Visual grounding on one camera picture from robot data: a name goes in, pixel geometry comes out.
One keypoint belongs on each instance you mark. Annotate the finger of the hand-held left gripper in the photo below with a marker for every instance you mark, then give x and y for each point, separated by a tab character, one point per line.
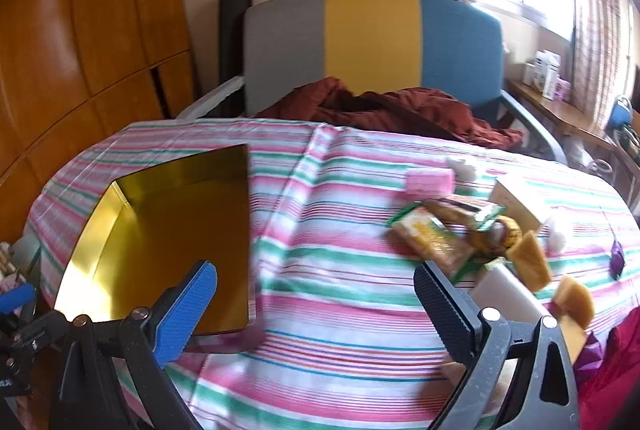
17	299

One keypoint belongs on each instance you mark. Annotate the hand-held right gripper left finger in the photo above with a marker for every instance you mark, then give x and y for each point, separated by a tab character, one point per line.
192	305

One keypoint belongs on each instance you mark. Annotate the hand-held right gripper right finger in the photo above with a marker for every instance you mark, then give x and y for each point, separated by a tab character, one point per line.
445	310

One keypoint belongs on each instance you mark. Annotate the white block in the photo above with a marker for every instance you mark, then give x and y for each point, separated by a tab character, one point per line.
505	292

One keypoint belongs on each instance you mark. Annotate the green-edged snack packet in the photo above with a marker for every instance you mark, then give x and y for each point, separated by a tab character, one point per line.
435	240
475	210

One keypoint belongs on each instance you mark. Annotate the gold tin box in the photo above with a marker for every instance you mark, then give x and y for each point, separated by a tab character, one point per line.
175	220

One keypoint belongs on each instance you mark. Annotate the yellow sponge block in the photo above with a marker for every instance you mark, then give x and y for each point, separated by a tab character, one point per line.
572	340
530	262
575	300

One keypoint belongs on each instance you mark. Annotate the yellow dark bundle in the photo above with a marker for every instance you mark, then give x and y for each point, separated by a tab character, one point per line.
507	230

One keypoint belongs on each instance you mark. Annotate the cardboard box lid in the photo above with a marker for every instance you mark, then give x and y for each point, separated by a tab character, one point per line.
520	202

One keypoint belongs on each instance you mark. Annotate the clear plastic bag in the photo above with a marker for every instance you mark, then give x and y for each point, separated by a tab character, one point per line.
462	168
557	235

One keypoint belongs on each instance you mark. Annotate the purple wrapper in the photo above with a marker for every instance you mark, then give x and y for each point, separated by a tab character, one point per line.
617	260
595	350

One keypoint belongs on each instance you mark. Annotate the striped tablecloth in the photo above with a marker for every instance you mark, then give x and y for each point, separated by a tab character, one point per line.
340	310

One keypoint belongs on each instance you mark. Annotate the red clothing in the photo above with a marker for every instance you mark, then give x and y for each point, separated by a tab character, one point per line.
615	380

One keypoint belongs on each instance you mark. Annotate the dark red cloth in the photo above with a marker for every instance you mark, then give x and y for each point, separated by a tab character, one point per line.
400	109

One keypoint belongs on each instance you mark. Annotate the wooden side desk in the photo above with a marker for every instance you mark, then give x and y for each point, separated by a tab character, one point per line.
565	109

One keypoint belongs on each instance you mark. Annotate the pink tissue box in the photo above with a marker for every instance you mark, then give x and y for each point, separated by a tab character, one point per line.
562	89

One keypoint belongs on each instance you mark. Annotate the white carton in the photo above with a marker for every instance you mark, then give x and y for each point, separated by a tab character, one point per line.
545	74

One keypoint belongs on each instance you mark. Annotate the blue round bag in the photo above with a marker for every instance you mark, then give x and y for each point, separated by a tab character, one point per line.
620	114

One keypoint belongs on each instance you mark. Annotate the wooden wardrobe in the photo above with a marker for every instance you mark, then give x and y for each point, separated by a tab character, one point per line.
75	34

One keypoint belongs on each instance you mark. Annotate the black rolled mat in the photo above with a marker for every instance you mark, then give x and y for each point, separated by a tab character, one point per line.
232	34

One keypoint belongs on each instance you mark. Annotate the grey yellow blue chair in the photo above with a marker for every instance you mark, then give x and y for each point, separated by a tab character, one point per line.
370	39

